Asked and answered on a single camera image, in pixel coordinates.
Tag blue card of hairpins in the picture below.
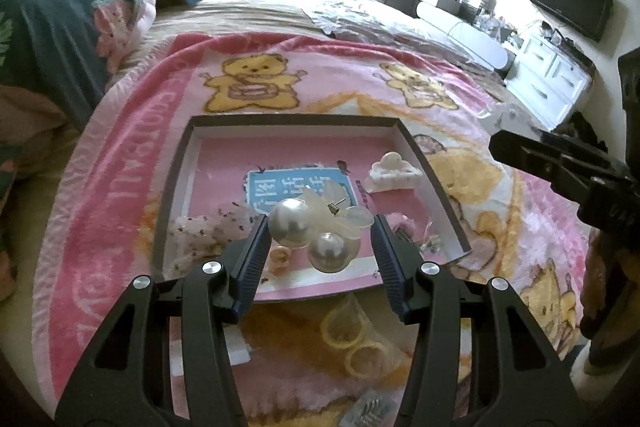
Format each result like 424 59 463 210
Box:
340 389 396 427

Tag white claw hair clip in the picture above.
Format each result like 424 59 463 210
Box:
362 152 423 194

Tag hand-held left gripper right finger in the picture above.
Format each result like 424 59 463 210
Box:
370 214 586 427

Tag white dresser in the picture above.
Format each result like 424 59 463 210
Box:
502 32 596 130

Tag white rounded bench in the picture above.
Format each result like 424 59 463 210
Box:
417 2 509 70

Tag shallow cardboard box pink inside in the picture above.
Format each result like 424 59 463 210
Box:
152 114 473 303

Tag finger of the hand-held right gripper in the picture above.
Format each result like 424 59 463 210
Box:
490 129 621 202

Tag pearl flower hair accessory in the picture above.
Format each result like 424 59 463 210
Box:
267 187 373 273

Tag pink bear printed blanket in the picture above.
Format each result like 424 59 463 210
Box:
32 32 596 427

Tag pink pompom hair clip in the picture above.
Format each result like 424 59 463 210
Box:
390 214 441 253

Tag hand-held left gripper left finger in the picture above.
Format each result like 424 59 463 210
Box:
55 214 270 427

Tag white patterned cloth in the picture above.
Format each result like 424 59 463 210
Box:
300 0 441 42

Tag floral quilt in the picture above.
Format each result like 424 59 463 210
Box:
0 0 161 180

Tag person's right hand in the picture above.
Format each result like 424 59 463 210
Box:
580 227 640 375

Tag small peach flower hair clip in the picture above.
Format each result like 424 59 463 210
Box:
270 247 293 275

